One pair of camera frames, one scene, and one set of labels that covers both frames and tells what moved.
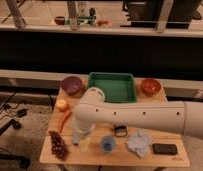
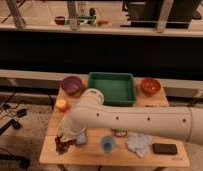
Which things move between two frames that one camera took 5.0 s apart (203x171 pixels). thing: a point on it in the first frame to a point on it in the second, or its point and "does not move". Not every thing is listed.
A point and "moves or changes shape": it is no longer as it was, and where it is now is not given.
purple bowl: [71, 85] does not move
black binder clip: [120, 131] does not move
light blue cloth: [139, 144] does not move
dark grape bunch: [58, 145] moves or changes shape
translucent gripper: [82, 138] to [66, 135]
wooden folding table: [111, 146] does not move
